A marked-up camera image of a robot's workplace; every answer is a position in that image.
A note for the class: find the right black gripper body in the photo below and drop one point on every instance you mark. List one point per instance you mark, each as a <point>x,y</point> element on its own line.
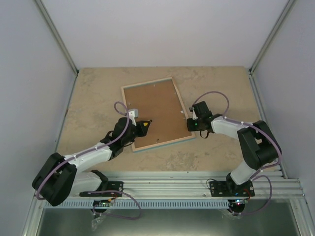
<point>193,128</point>

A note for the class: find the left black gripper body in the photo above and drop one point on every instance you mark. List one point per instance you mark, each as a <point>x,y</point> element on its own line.
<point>140,133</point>

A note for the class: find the blue wooden picture frame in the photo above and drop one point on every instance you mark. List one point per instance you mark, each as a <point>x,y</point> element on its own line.
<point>159,101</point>

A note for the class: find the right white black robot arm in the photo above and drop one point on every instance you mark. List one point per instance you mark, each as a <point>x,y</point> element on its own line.
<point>258,146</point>

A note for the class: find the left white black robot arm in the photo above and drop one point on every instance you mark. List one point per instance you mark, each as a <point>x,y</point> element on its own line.
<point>62,176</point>

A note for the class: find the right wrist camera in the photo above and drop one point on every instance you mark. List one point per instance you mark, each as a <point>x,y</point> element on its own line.
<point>192,110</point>

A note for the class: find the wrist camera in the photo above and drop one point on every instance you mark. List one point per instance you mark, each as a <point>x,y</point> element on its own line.
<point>133,114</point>
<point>192,110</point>

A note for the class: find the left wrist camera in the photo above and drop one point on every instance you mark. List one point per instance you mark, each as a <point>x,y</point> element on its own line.
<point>133,114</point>

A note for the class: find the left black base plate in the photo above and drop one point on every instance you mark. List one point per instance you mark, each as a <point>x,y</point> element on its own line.
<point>113,187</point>

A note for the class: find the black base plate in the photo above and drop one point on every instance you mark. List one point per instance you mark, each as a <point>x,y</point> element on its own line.
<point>113,187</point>
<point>225,189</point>

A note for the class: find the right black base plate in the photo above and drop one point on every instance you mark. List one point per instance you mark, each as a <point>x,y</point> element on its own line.
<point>225,189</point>

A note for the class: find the aluminium profile rail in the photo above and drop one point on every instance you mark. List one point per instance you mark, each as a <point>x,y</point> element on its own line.
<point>192,185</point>

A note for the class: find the grey slotted cable duct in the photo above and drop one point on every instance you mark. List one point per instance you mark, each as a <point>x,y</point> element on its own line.
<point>147,204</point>

